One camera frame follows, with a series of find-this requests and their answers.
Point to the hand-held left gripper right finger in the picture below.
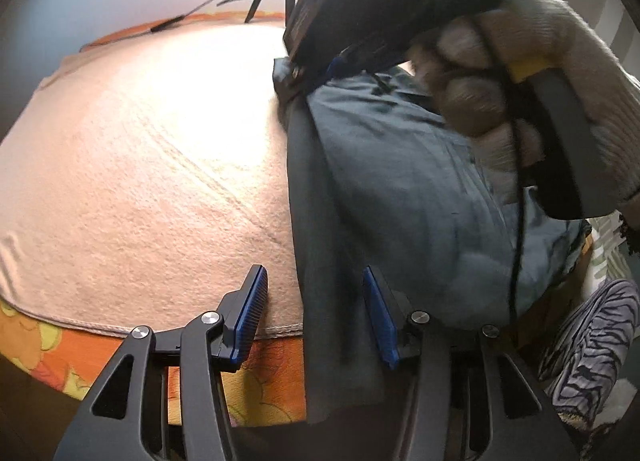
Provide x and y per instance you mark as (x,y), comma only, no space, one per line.
(382,323)

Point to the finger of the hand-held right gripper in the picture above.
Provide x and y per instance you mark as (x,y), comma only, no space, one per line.
(295,78)

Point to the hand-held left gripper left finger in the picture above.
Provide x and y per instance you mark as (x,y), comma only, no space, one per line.
(250,312)

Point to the dark grey pants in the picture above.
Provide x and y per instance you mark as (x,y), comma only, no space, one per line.
(380,181)

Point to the person's right hand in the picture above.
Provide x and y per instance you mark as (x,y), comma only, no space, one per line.
(475,106)

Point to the orange printed bed sheet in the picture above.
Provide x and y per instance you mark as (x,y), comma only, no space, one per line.
(272,381)

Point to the beige blanket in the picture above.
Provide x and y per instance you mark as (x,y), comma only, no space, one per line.
(140,166)

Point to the zebra striped cloth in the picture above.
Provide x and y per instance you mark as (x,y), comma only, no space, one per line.
(585,351)

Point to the light green striped cloth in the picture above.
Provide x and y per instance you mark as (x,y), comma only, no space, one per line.
(607,251)

